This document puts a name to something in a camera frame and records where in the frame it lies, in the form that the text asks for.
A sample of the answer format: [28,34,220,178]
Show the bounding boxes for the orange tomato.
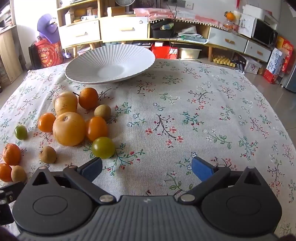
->
[0,163,13,182]
[38,113,56,133]
[85,116,109,142]

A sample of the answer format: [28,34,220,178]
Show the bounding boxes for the red yellow carton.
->
[276,36,294,75]

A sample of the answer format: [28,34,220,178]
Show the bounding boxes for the white floor box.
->
[244,59,263,75]

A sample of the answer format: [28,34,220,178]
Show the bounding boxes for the low wooden cabinet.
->
[99,5,149,50]

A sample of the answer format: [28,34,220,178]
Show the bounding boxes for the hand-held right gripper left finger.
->
[29,158,116,205]

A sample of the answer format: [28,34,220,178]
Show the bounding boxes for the black microwave oven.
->
[251,18,278,44]

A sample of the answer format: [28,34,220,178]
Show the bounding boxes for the black flat panel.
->
[29,45,38,70]

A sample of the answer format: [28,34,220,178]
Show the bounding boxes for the white drawer wooden handle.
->
[58,20,101,48]
[245,40,271,62]
[208,27,248,53]
[100,17,149,42]

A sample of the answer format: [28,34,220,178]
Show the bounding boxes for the blue white carton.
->
[266,47,286,77]

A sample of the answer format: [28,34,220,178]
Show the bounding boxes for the pile of papers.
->
[177,25,208,43]

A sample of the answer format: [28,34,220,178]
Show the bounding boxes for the long wooden tv stand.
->
[148,20,273,63]

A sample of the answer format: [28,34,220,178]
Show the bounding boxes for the white printed box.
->
[238,13,255,39]

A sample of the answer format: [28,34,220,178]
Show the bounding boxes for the large green tomato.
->
[92,137,115,159]

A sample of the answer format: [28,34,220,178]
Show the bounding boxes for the wooden study desk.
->
[0,0,25,86]

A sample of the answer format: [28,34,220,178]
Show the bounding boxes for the white blue thermometer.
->
[74,15,97,22]

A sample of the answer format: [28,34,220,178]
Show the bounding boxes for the white desk fan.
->
[115,0,136,7]

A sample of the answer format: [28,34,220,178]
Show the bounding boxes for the red cardboard box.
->
[150,43,178,59]

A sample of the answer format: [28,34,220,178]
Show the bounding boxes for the yellow potato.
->
[55,91,78,115]

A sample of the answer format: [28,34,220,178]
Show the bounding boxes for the grey appliance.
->
[283,46,296,93]

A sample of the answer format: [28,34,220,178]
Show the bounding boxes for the black lidded case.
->
[150,20,178,39]

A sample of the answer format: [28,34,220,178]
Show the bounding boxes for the stemmed orange mandarin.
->
[73,87,99,110]

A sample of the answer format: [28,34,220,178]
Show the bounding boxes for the white plastic bin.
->
[180,47,203,60]

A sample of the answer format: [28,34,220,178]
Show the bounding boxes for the pink fringed cloth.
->
[133,8,222,26]

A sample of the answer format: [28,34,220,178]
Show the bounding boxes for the white ribbed plate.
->
[65,44,156,84]

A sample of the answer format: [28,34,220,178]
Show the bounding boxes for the tall wooden shelf cabinet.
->
[57,0,102,57]

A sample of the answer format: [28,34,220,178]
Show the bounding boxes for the purple hat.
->
[37,13,61,44]

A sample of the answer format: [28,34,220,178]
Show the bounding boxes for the yellow pear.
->
[52,112,86,146]

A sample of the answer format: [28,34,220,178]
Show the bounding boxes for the small wooden box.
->
[107,6,126,17]

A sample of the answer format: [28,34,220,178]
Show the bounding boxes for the small brown kiwi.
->
[38,146,57,164]
[94,104,112,120]
[11,165,27,183]

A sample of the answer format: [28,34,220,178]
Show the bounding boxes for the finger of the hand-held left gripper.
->
[0,181,25,226]

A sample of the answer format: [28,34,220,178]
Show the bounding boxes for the floral tablecloth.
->
[0,58,296,241]

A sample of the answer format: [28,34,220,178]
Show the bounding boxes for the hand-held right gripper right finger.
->
[178,156,270,205]

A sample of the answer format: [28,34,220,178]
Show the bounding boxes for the framed cat picture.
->
[135,0,163,9]

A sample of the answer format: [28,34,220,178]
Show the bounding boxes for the yellow egg tray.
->
[213,56,236,67]

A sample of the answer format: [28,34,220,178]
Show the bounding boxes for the orange fruit ornament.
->
[224,11,238,30]

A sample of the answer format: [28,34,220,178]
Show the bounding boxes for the black tool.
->
[231,58,245,72]

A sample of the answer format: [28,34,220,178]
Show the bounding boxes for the black power cable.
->
[166,2,179,47]

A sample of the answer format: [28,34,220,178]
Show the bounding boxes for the small green tomato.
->
[14,125,28,140]

